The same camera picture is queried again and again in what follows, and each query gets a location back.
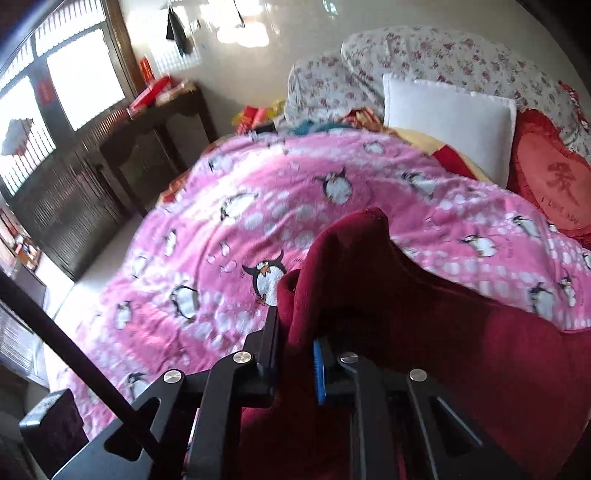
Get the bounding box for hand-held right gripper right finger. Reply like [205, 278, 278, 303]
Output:
[313, 337, 532, 480]

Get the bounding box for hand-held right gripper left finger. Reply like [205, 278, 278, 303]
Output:
[51, 305, 282, 480]

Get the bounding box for dark red sweater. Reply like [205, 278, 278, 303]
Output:
[240, 207, 591, 480]

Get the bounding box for pink penguin blanket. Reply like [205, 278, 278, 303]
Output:
[46, 129, 591, 439]

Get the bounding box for orange cloth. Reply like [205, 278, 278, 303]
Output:
[157, 178, 190, 204]

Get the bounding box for dark box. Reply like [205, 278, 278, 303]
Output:
[18, 389, 88, 476]

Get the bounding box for teal cloth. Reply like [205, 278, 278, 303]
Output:
[295, 119, 342, 137]

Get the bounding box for red yellow boxes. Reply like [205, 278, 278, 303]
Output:
[233, 105, 278, 127]

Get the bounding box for yellow red blanket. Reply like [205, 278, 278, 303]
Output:
[392, 124, 490, 182]

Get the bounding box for dark wooden side table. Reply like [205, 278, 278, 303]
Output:
[99, 83, 218, 217]

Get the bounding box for small floral pillow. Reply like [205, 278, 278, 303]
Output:
[284, 50, 384, 132]

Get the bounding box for white pillow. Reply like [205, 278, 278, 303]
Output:
[382, 74, 518, 185]

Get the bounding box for red flat box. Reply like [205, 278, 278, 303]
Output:
[128, 76, 171, 112]

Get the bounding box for red heart cushion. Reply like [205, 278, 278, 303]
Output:
[505, 108, 591, 250]

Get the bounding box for barred window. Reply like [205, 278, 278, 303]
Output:
[0, 23, 127, 195]

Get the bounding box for dark hanging cloth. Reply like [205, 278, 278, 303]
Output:
[166, 7, 195, 58]

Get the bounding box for floral grey bedding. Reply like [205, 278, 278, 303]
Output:
[341, 25, 591, 153]

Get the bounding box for black cable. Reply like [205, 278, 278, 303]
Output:
[0, 270, 158, 457]

